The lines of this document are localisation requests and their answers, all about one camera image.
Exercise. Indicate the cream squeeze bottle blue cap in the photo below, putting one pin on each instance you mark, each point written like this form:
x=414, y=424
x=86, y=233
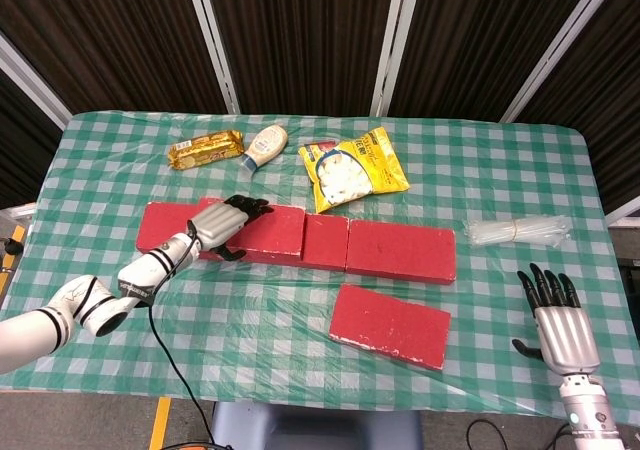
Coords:
x=265, y=145

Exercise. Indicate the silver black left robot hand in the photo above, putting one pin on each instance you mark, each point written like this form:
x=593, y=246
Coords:
x=217, y=225

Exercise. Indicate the green white checked tablecloth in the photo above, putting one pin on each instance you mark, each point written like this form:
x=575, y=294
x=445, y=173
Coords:
x=500, y=170

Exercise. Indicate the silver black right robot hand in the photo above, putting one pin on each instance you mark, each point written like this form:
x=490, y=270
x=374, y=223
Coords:
x=567, y=340

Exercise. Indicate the yellow snack bag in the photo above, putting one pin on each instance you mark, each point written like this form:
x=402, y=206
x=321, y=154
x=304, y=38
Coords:
x=355, y=170

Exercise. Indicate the gold biscuit packet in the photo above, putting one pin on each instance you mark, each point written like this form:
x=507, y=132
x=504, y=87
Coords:
x=205, y=150

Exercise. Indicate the bundle of clear plastic sticks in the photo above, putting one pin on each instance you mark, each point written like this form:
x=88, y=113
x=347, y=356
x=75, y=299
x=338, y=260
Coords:
x=515, y=231

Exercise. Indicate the red brick with scuffed edges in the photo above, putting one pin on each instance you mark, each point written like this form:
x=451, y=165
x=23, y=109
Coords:
x=277, y=235
x=390, y=325

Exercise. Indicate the black knob on stand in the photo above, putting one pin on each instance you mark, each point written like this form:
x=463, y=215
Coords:
x=9, y=246

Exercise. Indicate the white partition frame post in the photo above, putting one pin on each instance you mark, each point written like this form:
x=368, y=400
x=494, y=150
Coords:
x=395, y=45
x=560, y=50
x=30, y=82
x=210, y=35
x=625, y=213

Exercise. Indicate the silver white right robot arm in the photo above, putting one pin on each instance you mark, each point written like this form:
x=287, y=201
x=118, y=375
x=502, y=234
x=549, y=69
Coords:
x=590, y=415

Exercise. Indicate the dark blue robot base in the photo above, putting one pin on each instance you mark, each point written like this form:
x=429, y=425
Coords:
x=315, y=430

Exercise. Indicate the red rectangular brick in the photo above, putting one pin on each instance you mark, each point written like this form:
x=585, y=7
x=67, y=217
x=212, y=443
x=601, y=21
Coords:
x=400, y=250
x=160, y=230
x=325, y=242

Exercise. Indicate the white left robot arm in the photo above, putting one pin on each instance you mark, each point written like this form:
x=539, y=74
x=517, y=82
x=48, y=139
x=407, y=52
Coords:
x=142, y=275

